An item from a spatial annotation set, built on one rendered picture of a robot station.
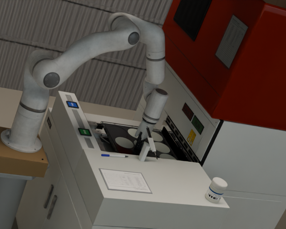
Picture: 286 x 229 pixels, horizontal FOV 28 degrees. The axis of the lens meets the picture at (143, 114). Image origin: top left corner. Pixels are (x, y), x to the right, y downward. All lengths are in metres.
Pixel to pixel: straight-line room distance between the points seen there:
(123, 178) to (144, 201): 0.15
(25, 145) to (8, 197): 0.28
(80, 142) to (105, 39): 0.50
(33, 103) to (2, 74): 2.55
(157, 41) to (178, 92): 0.62
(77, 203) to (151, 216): 0.35
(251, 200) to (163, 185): 0.78
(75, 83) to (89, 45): 2.72
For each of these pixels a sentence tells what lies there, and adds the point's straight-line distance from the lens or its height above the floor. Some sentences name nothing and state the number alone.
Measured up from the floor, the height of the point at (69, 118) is 0.95.
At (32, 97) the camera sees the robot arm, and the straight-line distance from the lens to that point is 2.49.
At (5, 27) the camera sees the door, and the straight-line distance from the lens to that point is 4.84.
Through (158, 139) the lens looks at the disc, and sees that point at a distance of 3.07.
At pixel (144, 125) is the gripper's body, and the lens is 2.79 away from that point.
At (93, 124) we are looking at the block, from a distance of 2.95.
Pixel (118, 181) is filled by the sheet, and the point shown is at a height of 0.97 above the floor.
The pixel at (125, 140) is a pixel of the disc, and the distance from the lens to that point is 2.93.
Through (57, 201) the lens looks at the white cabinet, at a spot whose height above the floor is 0.61.
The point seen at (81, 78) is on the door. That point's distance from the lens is 5.16.
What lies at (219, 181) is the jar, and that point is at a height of 1.06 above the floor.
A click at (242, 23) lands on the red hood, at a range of 2.68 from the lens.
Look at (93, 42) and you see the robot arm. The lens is 2.46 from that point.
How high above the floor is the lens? 2.24
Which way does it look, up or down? 24 degrees down
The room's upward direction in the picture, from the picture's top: 22 degrees clockwise
